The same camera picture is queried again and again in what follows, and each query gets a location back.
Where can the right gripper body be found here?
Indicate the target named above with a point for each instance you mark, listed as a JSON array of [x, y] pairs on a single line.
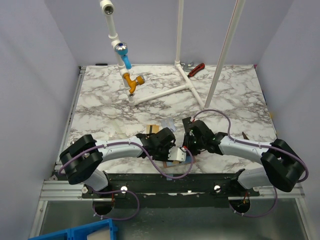
[[188, 136]]

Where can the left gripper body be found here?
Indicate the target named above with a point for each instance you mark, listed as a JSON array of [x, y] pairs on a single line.
[[162, 153]]

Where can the gold credit card stack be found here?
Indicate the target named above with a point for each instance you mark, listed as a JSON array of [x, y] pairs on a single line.
[[152, 128]]

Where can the pink leather card holder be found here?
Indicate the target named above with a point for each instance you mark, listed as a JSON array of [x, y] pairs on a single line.
[[175, 164]]

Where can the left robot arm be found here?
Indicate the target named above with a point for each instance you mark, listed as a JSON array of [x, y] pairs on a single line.
[[80, 160]]

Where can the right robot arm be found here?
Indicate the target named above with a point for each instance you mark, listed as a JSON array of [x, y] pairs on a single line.
[[279, 165]]

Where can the black VIP card stack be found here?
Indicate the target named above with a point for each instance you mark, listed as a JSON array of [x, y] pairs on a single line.
[[186, 124]]

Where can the silver VIP card stack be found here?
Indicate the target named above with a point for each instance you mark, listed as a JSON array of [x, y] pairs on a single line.
[[168, 123]]

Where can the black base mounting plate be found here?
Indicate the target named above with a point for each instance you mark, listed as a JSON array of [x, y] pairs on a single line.
[[153, 190]]

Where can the orange valve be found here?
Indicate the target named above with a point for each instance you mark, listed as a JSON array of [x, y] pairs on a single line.
[[132, 84]]

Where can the metal clamp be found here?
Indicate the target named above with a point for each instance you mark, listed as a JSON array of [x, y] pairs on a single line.
[[187, 65]]

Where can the blue valve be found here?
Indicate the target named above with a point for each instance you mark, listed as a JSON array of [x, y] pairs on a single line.
[[121, 49]]

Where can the blue plastic bin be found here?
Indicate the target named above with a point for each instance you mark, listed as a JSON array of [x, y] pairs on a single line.
[[81, 232]]

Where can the yellow handled pliers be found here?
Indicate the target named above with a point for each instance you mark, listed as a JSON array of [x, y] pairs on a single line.
[[245, 136]]

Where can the white PVC pipe frame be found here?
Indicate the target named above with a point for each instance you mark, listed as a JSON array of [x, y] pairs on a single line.
[[108, 10]]

